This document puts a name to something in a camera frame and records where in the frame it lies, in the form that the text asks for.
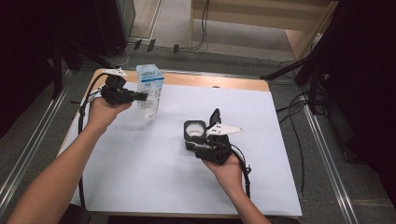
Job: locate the black curtain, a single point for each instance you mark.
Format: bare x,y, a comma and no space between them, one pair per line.
25,46
367,77

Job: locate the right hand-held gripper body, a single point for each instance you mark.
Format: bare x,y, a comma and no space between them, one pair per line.
216,151

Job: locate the person's right hand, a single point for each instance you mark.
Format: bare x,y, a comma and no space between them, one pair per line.
229,174

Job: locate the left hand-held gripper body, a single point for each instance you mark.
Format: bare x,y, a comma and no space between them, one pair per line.
116,91

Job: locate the black metal stand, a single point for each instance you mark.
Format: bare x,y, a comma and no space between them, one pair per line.
57,71

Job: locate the black tripod stand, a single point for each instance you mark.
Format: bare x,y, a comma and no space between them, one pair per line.
313,81

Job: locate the metal floor rail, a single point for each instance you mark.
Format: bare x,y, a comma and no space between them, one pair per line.
31,146
218,73
330,174

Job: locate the small black block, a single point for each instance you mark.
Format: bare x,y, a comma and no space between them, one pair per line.
151,45
138,44
176,48

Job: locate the person's left hand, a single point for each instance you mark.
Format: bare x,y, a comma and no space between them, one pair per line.
101,113

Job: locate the clear container with black lid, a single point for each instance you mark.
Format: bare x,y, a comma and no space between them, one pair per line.
188,124

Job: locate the light wooden cabinet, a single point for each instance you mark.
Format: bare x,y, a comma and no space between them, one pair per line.
249,18

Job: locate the grey cabinet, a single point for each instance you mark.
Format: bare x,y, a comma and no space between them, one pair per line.
126,15

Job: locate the blue and white pouch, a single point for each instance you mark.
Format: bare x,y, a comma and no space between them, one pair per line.
149,84

